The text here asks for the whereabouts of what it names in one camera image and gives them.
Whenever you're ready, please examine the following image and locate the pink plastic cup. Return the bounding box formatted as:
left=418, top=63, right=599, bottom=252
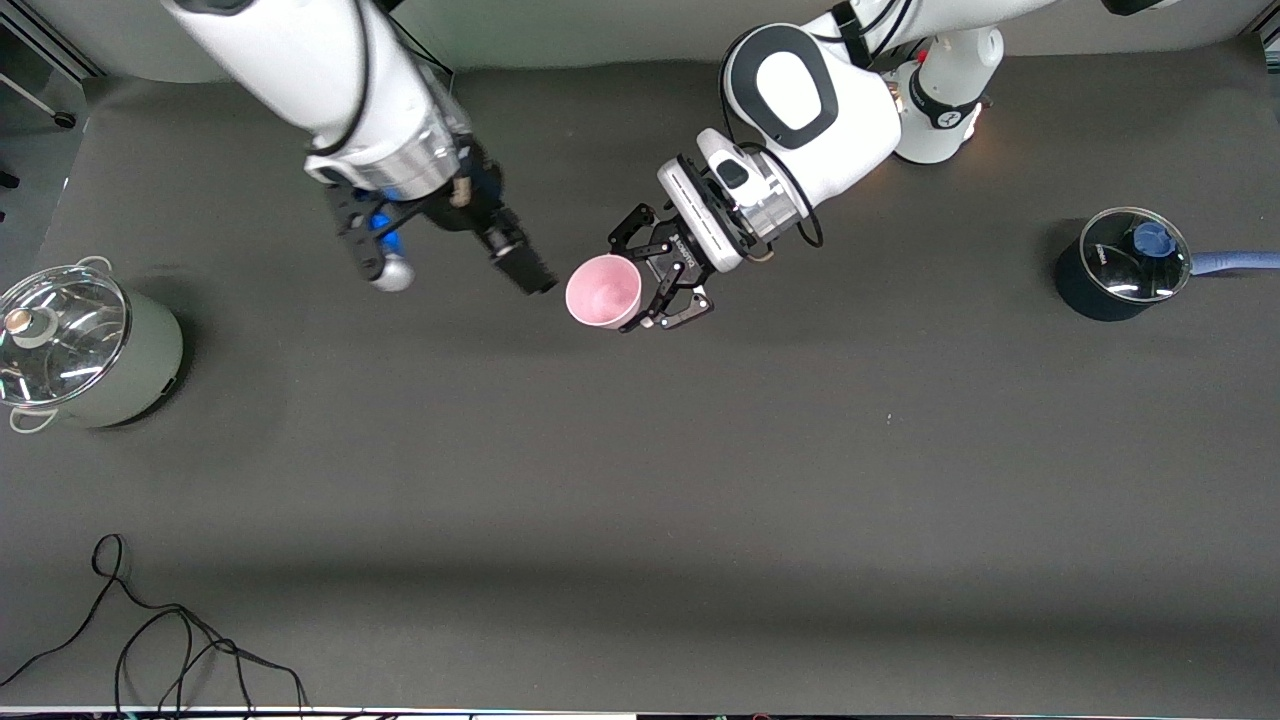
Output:
left=565, top=254, right=643, bottom=331

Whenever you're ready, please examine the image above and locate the dark grey table mat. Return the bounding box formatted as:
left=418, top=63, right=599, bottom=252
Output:
left=0, top=40, right=1280, bottom=713

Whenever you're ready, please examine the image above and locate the pale green electric pot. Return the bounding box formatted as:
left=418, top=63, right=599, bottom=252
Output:
left=0, top=256, right=185, bottom=434

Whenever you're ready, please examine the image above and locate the dark blue saucepan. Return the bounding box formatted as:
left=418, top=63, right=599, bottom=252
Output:
left=1055, top=207, right=1280, bottom=323

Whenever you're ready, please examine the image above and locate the black chair castor leg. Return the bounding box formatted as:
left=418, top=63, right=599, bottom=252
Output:
left=0, top=70, right=78, bottom=129

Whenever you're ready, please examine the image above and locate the glass lid white knob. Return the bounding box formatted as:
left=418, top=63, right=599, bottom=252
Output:
left=0, top=264, right=132, bottom=409

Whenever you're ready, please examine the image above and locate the glass lid blue knob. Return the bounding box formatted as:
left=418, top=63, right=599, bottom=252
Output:
left=1080, top=207, right=1193, bottom=303

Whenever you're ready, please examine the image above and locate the aluminium frame profile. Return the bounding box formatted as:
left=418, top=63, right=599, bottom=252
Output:
left=1240, top=25, right=1280, bottom=76
left=0, top=15, right=106, bottom=81

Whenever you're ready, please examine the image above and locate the thin black cable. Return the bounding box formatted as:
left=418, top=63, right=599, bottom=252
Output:
left=0, top=533, right=306, bottom=713

